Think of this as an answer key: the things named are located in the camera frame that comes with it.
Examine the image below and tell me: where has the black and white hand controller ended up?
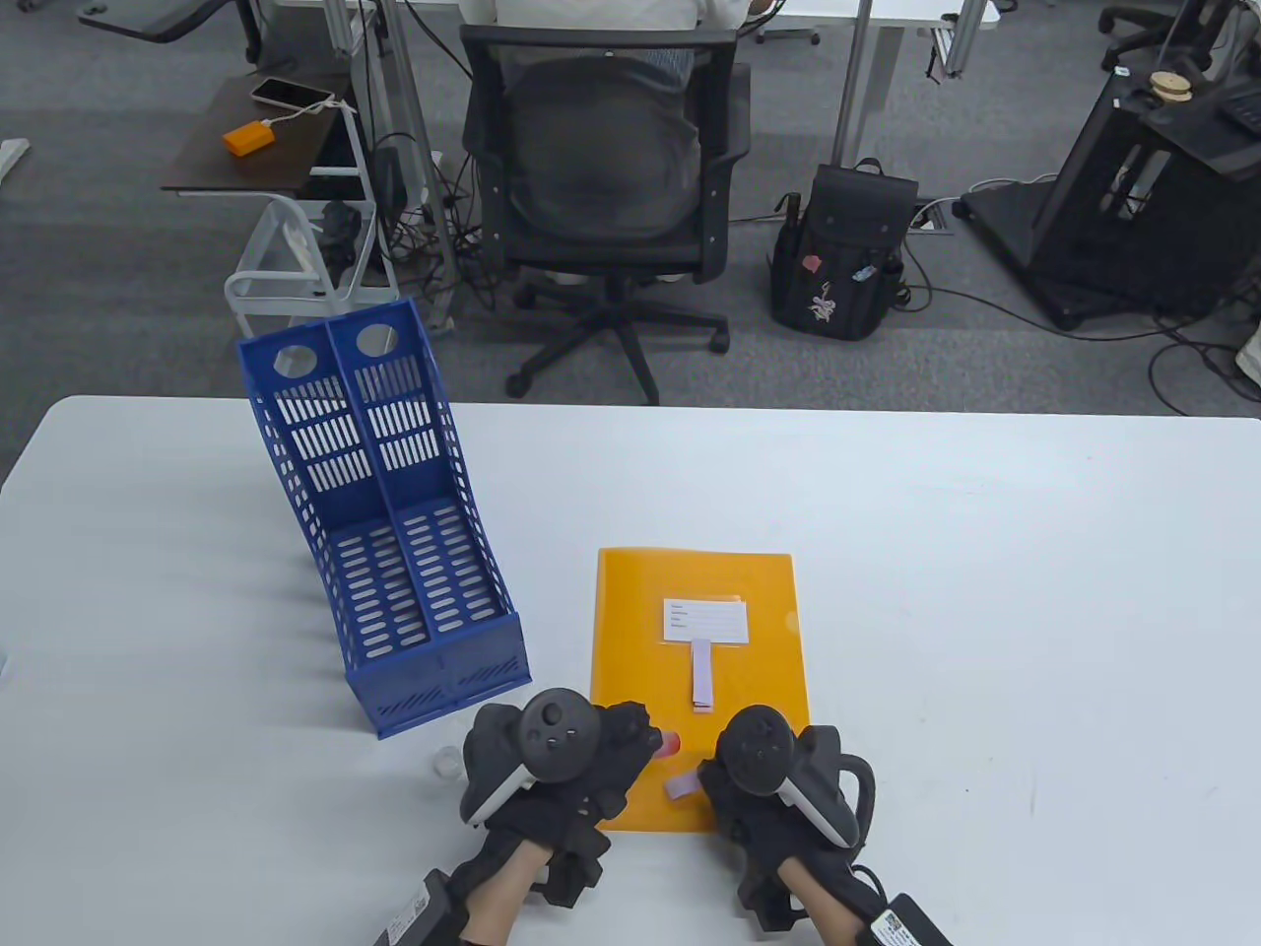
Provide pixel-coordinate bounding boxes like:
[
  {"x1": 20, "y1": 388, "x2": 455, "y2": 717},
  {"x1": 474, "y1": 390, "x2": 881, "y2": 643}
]
[
  {"x1": 714, "y1": 705, "x2": 876, "y2": 850},
  {"x1": 461, "y1": 688, "x2": 602, "y2": 827}
]

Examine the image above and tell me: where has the orange L-shaped folder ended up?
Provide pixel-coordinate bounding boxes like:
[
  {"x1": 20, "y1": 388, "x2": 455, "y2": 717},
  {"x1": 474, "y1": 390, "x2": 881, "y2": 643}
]
[{"x1": 591, "y1": 548, "x2": 811, "y2": 834}]

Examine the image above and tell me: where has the person's right hand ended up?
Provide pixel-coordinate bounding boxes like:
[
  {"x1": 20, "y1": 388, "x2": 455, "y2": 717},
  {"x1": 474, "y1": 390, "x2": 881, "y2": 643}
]
[{"x1": 697, "y1": 754, "x2": 863, "y2": 883}]

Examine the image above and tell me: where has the white smartphone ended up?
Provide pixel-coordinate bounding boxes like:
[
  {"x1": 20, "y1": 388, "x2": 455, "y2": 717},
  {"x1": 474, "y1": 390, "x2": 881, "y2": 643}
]
[{"x1": 250, "y1": 77, "x2": 334, "y2": 109}]

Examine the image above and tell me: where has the white paper label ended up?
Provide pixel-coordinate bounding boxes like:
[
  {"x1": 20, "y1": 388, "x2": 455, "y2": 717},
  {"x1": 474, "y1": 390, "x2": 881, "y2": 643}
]
[{"x1": 662, "y1": 597, "x2": 748, "y2": 643}]

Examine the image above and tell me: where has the brown side table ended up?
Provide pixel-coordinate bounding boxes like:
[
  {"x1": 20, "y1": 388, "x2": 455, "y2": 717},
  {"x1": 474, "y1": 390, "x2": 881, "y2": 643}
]
[{"x1": 163, "y1": 74, "x2": 361, "y2": 195}]

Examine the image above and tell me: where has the dark grey chair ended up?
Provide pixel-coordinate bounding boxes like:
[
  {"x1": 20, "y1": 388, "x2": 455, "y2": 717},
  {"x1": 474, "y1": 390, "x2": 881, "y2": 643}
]
[{"x1": 77, "y1": 0, "x2": 265, "y2": 65}]

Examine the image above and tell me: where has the black wrist camera unit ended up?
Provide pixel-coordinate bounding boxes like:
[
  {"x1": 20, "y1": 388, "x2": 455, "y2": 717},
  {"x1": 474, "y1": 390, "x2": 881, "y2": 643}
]
[
  {"x1": 379, "y1": 872, "x2": 444, "y2": 946},
  {"x1": 867, "y1": 892, "x2": 952, "y2": 946}
]

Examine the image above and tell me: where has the black backpack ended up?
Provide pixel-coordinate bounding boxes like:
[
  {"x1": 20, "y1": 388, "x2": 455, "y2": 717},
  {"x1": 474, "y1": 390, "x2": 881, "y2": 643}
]
[{"x1": 768, "y1": 158, "x2": 919, "y2": 343}]

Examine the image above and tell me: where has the blue plastic file rack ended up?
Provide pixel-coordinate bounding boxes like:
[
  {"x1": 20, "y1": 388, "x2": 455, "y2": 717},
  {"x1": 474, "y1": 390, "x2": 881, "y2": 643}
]
[{"x1": 238, "y1": 301, "x2": 533, "y2": 740}]

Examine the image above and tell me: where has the grey metal desk frame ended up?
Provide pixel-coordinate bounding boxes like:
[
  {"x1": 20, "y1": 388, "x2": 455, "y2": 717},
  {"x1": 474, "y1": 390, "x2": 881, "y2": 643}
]
[{"x1": 266, "y1": 0, "x2": 464, "y2": 336}]

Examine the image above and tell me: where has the white rolling cart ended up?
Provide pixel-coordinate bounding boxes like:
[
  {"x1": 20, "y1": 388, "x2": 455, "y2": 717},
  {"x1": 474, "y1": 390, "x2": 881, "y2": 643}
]
[{"x1": 225, "y1": 194, "x2": 400, "y2": 341}]

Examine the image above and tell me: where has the white desk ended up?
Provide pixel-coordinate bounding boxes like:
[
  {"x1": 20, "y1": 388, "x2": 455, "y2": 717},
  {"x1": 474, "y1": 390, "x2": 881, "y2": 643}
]
[{"x1": 759, "y1": 0, "x2": 996, "y2": 169}]

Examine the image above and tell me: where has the person's left hand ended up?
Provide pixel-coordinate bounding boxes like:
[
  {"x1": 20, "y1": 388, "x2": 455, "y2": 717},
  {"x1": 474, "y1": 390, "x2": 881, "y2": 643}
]
[{"x1": 463, "y1": 702, "x2": 663, "y2": 868}]

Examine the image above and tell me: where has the black equipment stand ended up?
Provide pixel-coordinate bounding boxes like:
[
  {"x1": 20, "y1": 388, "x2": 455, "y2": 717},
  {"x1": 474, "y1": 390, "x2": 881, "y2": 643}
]
[{"x1": 961, "y1": 54, "x2": 1261, "y2": 331}]

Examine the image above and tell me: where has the white charging cable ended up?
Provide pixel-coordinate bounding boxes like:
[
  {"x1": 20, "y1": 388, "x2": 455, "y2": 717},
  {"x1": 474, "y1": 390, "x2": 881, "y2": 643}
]
[{"x1": 268, "y1": 97, "x2": 358, "y2": 129}]

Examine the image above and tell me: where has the black handheld device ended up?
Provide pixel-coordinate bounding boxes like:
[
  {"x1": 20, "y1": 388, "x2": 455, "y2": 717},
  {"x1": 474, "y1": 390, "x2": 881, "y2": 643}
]
[{"x1": 320, "y1": 200, "x2": 364, "y2": 282}]

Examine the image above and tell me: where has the black swivel chair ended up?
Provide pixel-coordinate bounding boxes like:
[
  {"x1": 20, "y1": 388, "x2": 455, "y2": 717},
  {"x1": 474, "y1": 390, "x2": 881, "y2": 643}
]
[{"x1": 1098, "y1": 0, "x2": 1247, "y2": 75}]

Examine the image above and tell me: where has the black mesh office chair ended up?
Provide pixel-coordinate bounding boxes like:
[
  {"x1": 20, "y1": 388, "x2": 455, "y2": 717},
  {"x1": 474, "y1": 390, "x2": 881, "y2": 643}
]
[{"x1": 463, "y1": 18, "x2": 752, "y2": 407}]

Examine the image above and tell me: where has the person's right forearm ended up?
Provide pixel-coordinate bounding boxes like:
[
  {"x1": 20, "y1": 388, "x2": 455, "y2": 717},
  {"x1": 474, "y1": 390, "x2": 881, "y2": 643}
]
[{"x1": 778, "y1": 857, "x2": 868, "y2": 946}]

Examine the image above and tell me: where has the person's left forearm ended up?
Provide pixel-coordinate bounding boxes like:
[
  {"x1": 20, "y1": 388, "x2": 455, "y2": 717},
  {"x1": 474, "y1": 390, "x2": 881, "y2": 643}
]
[{"x1": 463, "y1": 838, "x2": 548, "y2": 946}]

